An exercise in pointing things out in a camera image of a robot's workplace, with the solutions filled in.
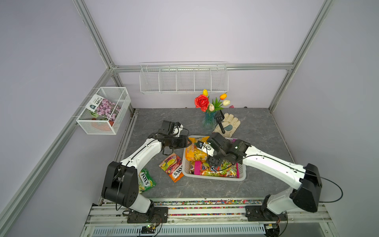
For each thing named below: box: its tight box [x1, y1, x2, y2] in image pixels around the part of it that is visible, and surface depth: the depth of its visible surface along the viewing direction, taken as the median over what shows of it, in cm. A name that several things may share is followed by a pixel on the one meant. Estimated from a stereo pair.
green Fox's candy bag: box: [138, 168, 156, 194], surface depth 84 cm
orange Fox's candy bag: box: [158, 153, 185, 183], surface depth 90 cm
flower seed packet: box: [84, 93, 122, 122], surface depth 75 cm
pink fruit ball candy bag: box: [189, 160, 241, 179], surface depth 83 cm
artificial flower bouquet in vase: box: [194, 88, 231, 129], surface depth 87 cm
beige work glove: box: [212, 112, 241, 139], surface depth 111 cm
